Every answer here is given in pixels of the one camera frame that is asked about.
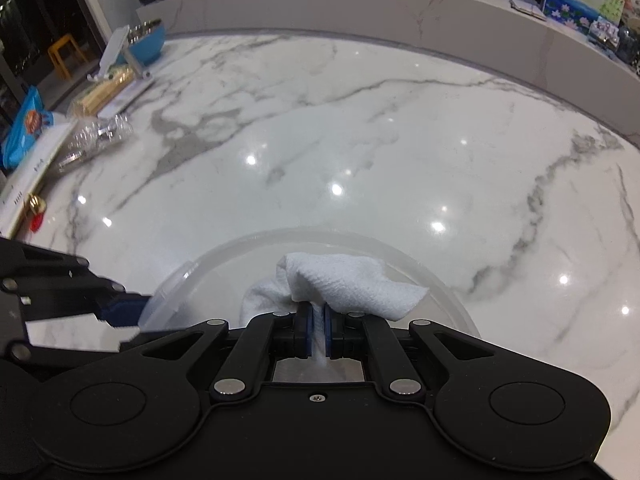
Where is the white tablet stand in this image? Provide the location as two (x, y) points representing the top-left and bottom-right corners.
(87, 25), (151, 82)

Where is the clear plastic bowl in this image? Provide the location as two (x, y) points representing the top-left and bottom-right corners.
(139, 228), (480, 337)

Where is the crumpled clear plastic bag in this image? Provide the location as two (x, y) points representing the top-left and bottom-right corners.
(50, 114), (134, 176)

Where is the white cloth towel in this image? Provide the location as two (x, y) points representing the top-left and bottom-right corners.
(240, 252), (428, 325)

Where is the yellow stool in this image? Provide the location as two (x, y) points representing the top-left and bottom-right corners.
(48, 34), (88, 80)

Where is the blue metal-lined bowl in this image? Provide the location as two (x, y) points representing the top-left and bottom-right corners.
(128, 18), (166, 66)

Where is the white paper booklet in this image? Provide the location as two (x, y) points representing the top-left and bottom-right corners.
(0, 119), (77, 238)

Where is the blue snack bag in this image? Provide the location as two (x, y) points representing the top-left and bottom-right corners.
(1, 86), (54, 171)

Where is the wooden chopsticks box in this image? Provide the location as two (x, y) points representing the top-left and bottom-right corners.
(67, 65), (134, 117)

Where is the lotus painting picture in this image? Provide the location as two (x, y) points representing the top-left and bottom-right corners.
(542, 0), (625, 34)

